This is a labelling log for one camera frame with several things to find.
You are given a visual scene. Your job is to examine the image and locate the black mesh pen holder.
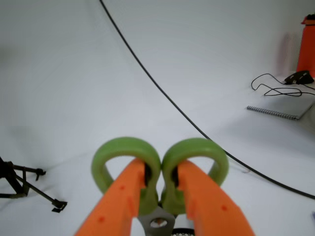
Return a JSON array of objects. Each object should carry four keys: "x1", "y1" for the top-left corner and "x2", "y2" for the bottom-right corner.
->
[{"x1": 171, "y1": 228, "x2": 195, "y2": 236}]

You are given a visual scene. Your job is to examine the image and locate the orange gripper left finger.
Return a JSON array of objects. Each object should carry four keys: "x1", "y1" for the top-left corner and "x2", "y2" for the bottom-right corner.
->
[{"x1": 76, "y1": 159, "x2": 145, "y2": 236}]

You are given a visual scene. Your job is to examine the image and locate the black computer mouse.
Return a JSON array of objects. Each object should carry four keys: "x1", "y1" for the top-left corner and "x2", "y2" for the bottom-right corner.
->
[{"x1": 284, "y1": 70, "x2": 314, "y2": 85}]

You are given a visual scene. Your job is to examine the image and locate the orange water bottle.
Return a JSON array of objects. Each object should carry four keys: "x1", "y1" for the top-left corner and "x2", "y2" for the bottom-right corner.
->
[{"x1": 296, "y1": 14, "x2": 315, "y2": 78}]

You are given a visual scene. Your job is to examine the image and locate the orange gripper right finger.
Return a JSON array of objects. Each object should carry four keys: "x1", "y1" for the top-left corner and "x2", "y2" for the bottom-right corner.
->
[{"x1": 178, "y1": 161, "x2": 254, "y2": 236}]

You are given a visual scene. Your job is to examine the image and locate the spiral notebook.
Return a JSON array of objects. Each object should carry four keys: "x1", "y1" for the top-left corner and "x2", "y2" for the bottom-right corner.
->
[{"x1": 246, "y1": 95, "x2": 315, "y2": 120}]

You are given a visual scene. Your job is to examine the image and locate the green handled scissors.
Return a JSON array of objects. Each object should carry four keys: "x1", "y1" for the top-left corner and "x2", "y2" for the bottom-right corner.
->
[{"x1": 92, "y1": 137, "x2": 229, "y2": 236}]

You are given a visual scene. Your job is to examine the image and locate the thin black mouse cable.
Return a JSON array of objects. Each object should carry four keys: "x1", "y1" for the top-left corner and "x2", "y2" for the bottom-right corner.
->
[{"x1": 251, "y1": 73, "x2": 315, "y2": 97}]

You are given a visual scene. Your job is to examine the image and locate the black tripod stand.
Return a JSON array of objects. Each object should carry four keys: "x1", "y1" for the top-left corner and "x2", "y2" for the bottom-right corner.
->
[{"x1": 0, "y1": 158, "x2": 67, "y2": 213}]

